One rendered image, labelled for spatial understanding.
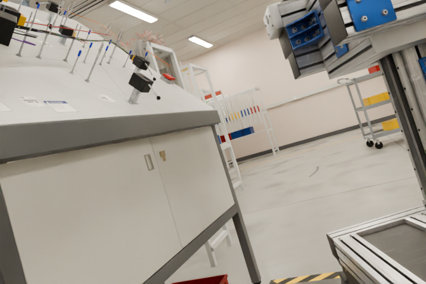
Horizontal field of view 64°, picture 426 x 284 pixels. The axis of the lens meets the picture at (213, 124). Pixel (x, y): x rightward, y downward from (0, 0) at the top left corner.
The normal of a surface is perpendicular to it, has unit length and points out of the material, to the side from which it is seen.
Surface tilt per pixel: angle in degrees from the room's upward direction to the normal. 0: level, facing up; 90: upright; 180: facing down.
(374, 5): 90
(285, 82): 90
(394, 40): 90
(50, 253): 90
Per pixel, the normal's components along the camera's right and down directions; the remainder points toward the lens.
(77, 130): 0.88, -0.29
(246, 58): -0.36, 0.06
